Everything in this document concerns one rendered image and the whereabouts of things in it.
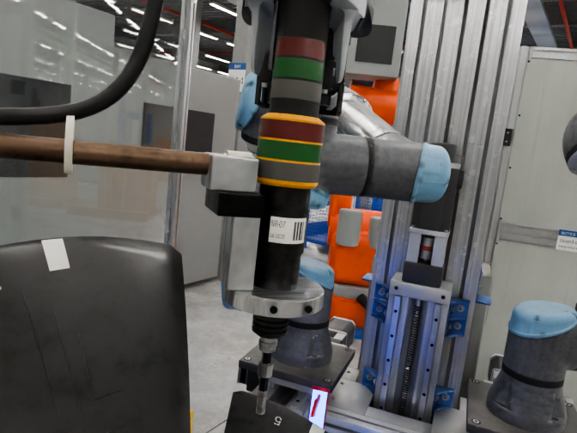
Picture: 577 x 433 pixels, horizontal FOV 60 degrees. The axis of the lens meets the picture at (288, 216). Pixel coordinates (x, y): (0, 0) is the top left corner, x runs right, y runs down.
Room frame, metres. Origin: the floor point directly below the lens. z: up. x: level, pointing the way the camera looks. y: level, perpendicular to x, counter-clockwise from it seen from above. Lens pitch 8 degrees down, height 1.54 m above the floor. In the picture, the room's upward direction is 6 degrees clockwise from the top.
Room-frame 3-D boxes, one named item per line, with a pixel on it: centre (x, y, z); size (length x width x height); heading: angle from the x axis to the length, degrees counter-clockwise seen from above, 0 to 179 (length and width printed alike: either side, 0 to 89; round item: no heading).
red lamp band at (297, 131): (0.34, 0.00, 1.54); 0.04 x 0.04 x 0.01
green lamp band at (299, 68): (0.34, 0.00, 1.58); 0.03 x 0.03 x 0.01
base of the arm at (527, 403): (0.97, -0.53, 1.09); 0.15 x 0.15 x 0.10
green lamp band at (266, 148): (0.34, 0.00, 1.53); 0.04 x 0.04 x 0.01
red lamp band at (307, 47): (0.34, 0.00, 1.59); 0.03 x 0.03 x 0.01
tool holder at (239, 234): (0.33, 0.01, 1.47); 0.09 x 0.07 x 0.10; 112
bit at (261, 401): (0.34, 0.00, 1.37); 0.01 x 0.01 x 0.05
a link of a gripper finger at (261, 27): (0.36, 0.03, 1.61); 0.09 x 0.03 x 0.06; 168
